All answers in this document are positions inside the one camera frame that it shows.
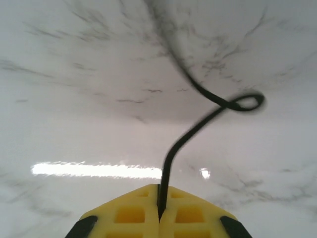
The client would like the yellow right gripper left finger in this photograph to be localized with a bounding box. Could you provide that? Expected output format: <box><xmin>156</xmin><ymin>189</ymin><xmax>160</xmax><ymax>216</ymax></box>
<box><xmin>65</xmin><ymin>184</ymin><xmax>160</xmax><ymax>238</ymax></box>

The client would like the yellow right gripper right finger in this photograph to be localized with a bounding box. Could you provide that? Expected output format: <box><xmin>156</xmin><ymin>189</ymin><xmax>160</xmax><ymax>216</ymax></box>
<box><xmin>159</xmin><ymin>185</ymin><xmax>252</xmax><ymax>238</ymax></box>

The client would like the black cable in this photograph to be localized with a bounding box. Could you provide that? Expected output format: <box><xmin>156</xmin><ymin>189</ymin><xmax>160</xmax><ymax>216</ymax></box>
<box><xmin>146</xmin><ymin>0</ymin><xmax>266</xmax><ymax>216</ymax></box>

